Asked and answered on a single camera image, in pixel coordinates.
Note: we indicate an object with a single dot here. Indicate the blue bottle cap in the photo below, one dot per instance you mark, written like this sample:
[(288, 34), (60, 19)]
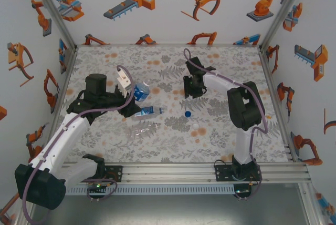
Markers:
[(188, 114)]

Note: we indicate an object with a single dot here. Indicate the white bottle cap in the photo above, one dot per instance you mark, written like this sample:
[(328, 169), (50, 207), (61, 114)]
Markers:
[(195, 126)]

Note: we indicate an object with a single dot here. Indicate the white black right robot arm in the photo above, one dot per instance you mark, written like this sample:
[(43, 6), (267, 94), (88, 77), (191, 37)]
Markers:
[(244, 109)]

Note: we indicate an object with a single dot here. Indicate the floral patterned table cover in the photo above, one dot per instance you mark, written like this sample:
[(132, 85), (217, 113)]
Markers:
[(157, 146)]

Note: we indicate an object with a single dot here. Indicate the aluminium side frame rail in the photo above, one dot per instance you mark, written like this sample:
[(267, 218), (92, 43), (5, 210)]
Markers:
[(277, 104), (68, 67)]

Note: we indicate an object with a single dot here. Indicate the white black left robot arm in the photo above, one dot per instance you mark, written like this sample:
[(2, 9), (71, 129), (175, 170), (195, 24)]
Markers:
[(65, 133)]

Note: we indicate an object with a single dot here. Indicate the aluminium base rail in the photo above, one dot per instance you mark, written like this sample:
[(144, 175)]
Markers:
[(170, 172)]

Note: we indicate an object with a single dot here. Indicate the clear Pocari Sweat bottle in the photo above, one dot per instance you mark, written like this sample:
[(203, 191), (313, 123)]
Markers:
[(141, 92)]

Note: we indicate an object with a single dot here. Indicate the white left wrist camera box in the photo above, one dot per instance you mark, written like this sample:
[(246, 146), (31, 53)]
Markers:
[(123, 83)]

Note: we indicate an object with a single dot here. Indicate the aluminium frame post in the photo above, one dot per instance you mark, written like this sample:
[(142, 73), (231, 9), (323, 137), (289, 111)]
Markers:
[(52, 9), (284, 9), (311, 204)]

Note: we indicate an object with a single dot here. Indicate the clear unlabelled plastic bottle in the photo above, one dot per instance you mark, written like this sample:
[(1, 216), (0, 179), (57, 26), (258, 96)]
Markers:
[(143, 131)]

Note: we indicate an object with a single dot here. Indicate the controller board green light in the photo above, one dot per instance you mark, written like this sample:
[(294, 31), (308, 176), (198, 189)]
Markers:
[(242, 191), (97, 186)]

